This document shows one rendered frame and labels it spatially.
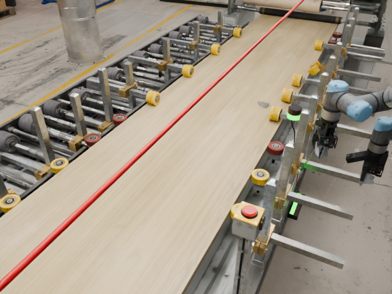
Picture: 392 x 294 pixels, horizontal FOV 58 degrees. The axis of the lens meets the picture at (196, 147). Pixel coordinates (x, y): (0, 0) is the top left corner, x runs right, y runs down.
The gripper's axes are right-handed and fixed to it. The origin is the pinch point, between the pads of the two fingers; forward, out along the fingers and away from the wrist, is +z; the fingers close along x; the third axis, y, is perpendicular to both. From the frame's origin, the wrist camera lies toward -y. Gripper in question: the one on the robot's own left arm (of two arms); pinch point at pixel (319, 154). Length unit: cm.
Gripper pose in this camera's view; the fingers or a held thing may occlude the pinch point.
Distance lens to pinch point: 165.7
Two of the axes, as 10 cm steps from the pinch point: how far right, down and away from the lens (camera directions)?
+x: 9.9, 0.7, -0.8
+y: -1.1, 5.6, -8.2
